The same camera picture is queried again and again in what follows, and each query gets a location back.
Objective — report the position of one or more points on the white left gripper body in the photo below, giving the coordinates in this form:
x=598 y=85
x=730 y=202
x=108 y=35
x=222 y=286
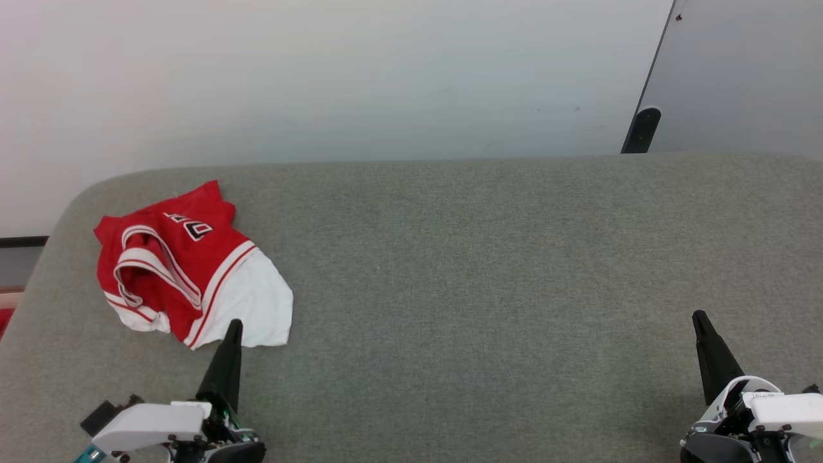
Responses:
x=151 y=424

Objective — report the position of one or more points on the red object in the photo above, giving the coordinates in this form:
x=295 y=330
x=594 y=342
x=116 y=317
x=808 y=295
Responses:
x=4 y=321

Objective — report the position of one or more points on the red white basketball jersey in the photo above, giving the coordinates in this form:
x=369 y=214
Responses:
x=257 y=302

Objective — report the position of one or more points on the dark baseboard strip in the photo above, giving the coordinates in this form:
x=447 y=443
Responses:
x=22 y=242

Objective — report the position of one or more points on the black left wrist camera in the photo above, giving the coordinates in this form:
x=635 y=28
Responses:
x=103 y=415

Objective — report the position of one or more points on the grey fabric sofa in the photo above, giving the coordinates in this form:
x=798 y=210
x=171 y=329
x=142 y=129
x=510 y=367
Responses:
x=450 y=289

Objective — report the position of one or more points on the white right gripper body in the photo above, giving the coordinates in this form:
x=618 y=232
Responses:
x=771 y=418

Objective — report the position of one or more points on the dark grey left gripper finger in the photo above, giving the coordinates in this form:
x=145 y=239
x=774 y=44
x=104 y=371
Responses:
x=224 y=373

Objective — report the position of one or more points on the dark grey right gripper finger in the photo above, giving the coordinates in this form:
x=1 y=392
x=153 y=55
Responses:
x=717 y=360

